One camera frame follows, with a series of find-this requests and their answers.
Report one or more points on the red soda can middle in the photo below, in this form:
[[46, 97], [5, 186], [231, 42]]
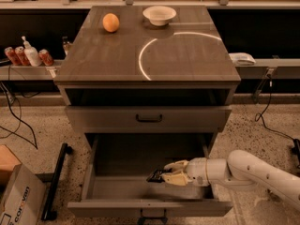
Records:
[[21, 55]]

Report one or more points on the black metal bar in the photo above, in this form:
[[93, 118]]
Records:
[[48, 213]]

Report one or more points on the red soda can left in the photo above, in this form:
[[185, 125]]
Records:
[[12, 56]]

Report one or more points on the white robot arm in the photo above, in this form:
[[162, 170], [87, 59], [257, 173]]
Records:
[[240, 170]]

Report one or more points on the grey wooden drawer cabinet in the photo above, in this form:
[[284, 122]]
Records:
[[181, 64]]

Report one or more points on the white ceramic bowl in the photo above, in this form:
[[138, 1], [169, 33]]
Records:
[[159, 15]]

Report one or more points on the open bottom drawer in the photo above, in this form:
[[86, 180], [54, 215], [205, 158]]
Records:
[[116, 185]]

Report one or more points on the orange fruit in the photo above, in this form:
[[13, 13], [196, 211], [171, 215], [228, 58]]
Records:
[[110, 22]]

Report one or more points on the closed middle drawer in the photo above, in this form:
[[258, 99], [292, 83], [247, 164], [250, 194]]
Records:
[[148, 119]]

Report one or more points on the small glass bottle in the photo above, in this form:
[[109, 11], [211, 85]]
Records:
[[66, 44]]

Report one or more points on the white folded cloth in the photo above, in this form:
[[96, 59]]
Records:
[[242, 58]]

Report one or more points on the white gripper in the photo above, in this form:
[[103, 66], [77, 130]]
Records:
[[197, 170]]

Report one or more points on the cardboard box with logo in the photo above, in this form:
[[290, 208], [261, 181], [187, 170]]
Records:
[[22, 191]]

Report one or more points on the white pump bottle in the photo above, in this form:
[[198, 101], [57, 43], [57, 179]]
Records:
[[31, 53]]

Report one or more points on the red soda can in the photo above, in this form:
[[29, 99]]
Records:
[[12, 56], [46, 57], [21, 55]]

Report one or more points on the low grey shelf ledge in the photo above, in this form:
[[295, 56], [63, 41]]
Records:
[[21, 73]]

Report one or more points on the red soda can right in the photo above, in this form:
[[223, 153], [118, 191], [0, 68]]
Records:
[[46, 57]]

